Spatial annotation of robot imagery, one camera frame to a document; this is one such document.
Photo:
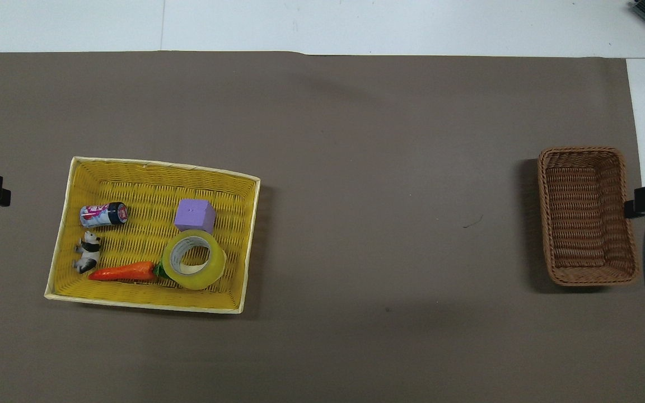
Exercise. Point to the yellow tape roll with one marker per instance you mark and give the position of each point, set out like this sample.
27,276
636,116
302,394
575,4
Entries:
215,268

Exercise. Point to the yellow woven basket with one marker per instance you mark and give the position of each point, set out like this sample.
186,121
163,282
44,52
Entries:
149,190

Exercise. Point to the brown wicker basket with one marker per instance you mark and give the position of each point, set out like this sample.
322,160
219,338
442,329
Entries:
585,224

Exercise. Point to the purple foam cube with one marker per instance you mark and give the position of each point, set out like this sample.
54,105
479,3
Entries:
194,214

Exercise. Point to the toy carrot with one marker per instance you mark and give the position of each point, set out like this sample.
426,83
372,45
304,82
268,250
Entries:
124,272

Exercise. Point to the small drink can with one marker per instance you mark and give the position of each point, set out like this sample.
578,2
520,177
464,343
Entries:
103,215

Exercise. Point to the toy panda figure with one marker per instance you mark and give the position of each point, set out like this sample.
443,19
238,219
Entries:
88,252

